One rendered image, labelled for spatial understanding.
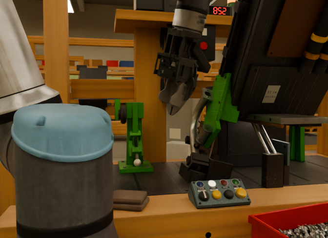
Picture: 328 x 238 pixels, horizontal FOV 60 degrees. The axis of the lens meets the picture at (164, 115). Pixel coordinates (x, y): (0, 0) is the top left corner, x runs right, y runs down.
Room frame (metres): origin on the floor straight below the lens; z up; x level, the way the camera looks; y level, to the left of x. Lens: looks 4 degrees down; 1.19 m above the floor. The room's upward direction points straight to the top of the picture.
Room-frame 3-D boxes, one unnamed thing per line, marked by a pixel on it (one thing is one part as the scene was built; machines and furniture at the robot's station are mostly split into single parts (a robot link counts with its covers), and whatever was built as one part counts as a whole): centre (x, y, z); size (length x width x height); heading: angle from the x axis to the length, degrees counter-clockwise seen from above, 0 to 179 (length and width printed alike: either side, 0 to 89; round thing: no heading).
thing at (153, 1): (1.26, 0.05, 1.59); 0.15 x 0.07 x 0.07; 101
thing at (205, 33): (1.29, -0.13, 1.42); 0.17 x 0.12 x 0.15; 101
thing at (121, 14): (1.36, -0.23, 1.52); 0.90 x 0.25 x 0.04; 101
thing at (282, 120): (1.02, -0.38, 1.11); 0.39 x 0.16 x 0.03; 11
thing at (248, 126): (1.26, -0.36, 1.07); 0.30 x 0.18 x 0.34; 101
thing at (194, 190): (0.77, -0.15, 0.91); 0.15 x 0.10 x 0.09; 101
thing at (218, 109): (1.03, -0.22, 1.17); 0.13 x 0.12 x 0.20; 101
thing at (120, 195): (0.75, 0.10, 0.91); 0.10 x 0.08 x 0.03; 78
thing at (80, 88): (1.46, -0.20, 1.23); 1.30 x 0.05 x 0.09; 101
